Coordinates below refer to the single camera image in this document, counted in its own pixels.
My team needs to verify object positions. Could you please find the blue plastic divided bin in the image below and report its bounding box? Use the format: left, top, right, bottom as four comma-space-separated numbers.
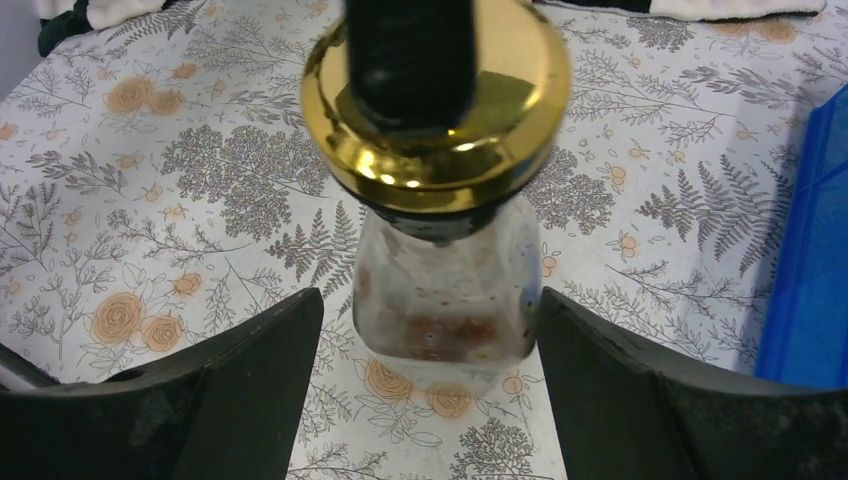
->
755, 89, 847, 389

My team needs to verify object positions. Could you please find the black white checkered blanket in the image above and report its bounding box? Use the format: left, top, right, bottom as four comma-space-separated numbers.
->
35, 1, 826, 58

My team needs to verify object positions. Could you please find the glass oil bottle front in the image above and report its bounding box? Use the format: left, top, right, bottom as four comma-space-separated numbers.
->
301, 1, 571, 366

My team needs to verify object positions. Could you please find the floral tablecloth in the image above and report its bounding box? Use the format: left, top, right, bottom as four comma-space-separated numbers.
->
1, 1, 847, 479

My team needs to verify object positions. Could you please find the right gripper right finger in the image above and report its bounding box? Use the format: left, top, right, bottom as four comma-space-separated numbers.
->
536, 288, 847, 479

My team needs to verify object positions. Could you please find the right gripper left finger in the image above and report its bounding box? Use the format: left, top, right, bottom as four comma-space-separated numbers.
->
1, 288, 324, 479

